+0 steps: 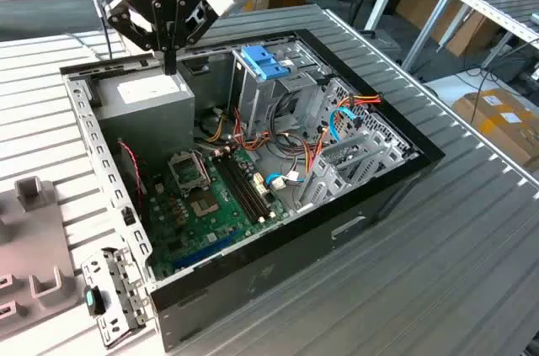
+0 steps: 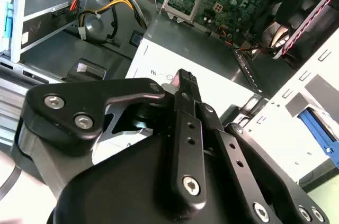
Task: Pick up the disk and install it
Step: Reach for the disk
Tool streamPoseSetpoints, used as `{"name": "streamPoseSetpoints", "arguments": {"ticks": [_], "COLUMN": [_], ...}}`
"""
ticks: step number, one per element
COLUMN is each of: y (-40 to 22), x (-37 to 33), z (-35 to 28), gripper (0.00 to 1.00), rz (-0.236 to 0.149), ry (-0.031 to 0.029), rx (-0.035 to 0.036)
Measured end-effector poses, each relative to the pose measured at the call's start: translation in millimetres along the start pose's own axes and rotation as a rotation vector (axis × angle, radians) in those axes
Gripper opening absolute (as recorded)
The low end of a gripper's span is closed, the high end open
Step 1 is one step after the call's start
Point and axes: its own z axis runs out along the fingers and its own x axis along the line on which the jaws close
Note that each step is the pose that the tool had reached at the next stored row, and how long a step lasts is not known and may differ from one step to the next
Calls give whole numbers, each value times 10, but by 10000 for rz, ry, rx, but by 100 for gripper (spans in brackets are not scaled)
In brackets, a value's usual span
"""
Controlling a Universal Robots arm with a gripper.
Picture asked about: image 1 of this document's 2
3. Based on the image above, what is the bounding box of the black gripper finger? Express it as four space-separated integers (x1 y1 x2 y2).
170 0 221 76
104 0 172 76

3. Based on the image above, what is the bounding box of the grey power supply unit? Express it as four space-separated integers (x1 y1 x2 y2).
94 65 197 172

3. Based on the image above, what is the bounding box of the white metal shelf frame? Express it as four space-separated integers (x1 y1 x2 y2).
400 0 539 76

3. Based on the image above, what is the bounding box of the empty blue drive carrier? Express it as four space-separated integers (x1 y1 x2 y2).
242 45 291 82

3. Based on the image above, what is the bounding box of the grey metal disk bay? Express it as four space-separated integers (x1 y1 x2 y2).
294 128 422 216

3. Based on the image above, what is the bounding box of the black latch with green tab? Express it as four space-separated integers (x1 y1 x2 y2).
83 285 107 317

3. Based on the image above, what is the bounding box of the multicoloured power wire bundle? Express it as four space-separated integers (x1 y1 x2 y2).
197 105 273 153

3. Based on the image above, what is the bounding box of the black wire bundle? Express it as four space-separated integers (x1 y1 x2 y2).
269 90 325 172

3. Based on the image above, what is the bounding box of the green motherboard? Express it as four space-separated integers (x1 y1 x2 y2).
142 147 291 284

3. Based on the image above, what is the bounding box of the large plain cardboard box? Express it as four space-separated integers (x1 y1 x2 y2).
395 0 500 58

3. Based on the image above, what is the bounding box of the orange red yellow power wire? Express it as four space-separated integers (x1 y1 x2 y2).
305 93 383 174

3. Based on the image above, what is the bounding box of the blue data wire black plug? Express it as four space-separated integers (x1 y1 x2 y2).
328 105 363 143

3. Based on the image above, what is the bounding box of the red black twisted wire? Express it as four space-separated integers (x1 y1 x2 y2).
117 140 147 210

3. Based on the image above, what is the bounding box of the grey metal drive cage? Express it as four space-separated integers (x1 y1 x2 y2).
229 42 334 138

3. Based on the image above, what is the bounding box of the blue expansion slot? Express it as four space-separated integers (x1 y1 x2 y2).
172 229 241 273

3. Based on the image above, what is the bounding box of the light blue data wire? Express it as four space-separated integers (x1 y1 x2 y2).
264 171 305 191

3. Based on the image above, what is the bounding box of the metal socket cover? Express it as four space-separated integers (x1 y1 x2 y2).
167 148 211 196

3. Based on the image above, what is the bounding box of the grey parts rack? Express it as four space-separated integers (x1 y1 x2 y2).
0 174 83 338

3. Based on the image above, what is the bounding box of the white plug wire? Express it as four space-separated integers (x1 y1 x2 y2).
269 170 307 194

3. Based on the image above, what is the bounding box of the black open PC case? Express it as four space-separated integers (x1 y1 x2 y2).
58 29 446 353

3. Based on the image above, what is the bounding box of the cardboard box with labels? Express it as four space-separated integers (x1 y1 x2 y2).
451 87 539 173

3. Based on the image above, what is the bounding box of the black RAM slot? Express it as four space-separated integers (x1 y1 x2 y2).
222 153 273 219
212 157 260 225

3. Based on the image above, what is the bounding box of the CPU socket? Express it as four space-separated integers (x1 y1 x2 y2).
188 189 222 219

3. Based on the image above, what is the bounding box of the metal slot bracket cover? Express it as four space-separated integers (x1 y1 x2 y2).
79 246 153 351

